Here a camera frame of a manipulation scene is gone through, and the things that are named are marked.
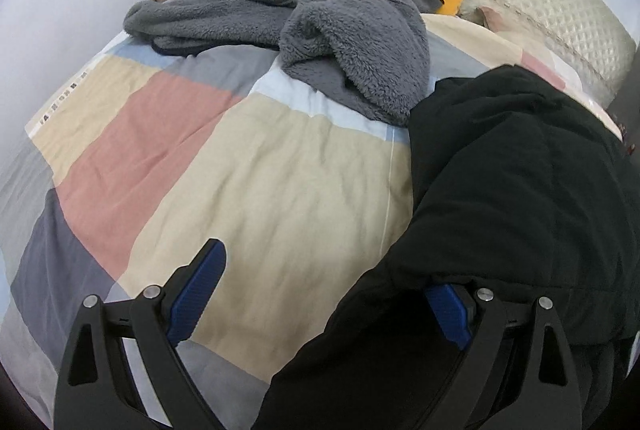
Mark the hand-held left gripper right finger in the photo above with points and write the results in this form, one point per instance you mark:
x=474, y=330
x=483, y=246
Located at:
x=447, y=315

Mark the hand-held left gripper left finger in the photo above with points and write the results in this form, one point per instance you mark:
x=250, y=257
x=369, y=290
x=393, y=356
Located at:
x=195, y=305

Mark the black puffer jacket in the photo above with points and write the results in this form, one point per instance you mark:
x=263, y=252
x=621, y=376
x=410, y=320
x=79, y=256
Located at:
x=500, y=185

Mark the pastel checked bed cover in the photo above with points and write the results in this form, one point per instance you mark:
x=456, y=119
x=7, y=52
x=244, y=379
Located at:
x=250, y=169

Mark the grey fleece garment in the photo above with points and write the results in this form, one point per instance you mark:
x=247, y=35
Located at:
x=350, y=44

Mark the pink checked pillow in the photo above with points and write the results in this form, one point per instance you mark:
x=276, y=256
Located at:
x=495, y=17

